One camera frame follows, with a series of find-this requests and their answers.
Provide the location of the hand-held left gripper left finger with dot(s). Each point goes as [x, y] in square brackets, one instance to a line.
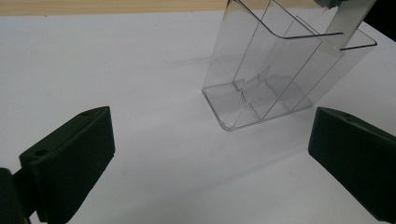
[71, 161]

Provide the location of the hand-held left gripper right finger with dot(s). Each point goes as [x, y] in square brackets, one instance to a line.
[355, 161]

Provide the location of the clear acrylic organizer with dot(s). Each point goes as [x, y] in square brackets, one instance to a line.
[249, 77]

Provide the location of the white cylindrical tube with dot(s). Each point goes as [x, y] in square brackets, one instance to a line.
[351, 15]

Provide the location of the white table sheet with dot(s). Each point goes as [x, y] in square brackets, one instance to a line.
[140, 77]

